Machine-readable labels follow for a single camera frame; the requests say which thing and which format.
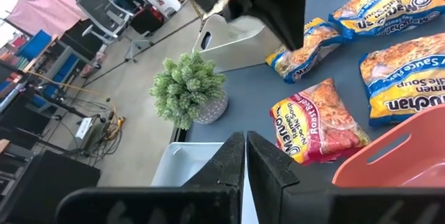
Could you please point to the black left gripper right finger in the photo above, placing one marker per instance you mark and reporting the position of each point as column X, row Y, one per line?
column 278, row 189

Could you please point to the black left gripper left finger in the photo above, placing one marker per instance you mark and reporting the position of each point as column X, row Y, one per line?
column 215, row 182

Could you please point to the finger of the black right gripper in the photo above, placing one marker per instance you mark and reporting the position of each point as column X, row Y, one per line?
column 285, row 12

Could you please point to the blue soy sauce ramen pack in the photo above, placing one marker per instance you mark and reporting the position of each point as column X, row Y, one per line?
column 403, row 78
column 386, row 8
column 313, row 55

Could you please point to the orange plastic bin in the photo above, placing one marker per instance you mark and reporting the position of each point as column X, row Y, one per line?
column 427, row 123

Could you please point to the clear plastic bin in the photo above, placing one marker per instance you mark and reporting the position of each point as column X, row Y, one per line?
column 177, row 163

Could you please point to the white plastic bin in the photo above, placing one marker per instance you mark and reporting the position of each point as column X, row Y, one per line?
column 240, row 43

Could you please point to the red roast beef ramen pack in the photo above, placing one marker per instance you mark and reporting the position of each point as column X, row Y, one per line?
column 313, row 123

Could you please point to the potted green plant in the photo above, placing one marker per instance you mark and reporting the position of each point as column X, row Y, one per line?
column 184, row 85

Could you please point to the red and black bag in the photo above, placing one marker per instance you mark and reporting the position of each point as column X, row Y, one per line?
column 146, row 20

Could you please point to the black box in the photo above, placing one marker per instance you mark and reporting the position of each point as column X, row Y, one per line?
column 45, row 189

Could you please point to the grey mesh office chair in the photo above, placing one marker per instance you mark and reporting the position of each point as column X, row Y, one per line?
column 101, row 10

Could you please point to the blue storage crate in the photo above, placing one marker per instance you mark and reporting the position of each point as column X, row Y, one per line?
column 34, row 45

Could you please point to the pink cloth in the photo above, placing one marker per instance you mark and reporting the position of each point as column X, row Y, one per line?
column 45, row 8

